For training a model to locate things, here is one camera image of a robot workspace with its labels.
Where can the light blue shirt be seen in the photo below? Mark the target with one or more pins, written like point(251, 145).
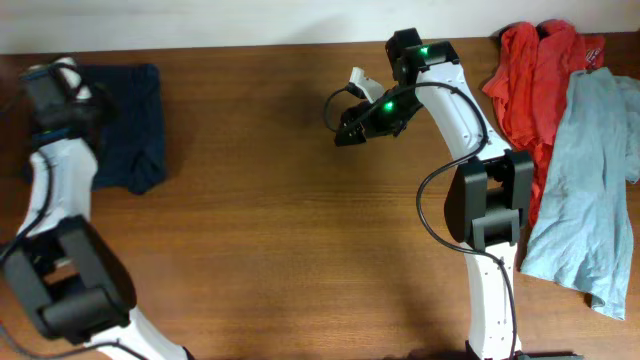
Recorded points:
point(583, 237)

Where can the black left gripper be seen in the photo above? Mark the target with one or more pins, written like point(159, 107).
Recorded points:
point(108, 111)

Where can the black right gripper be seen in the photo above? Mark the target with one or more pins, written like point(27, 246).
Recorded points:
point(374, 126)

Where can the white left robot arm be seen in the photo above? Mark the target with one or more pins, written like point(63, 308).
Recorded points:
point(69, 282)

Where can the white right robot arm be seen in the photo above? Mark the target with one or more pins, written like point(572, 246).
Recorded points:
point(477, 203)

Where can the navy blue shorts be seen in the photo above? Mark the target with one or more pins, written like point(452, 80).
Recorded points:
point(133, 155)

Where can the red shirt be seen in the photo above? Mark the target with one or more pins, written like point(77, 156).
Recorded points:
point(529, 88)

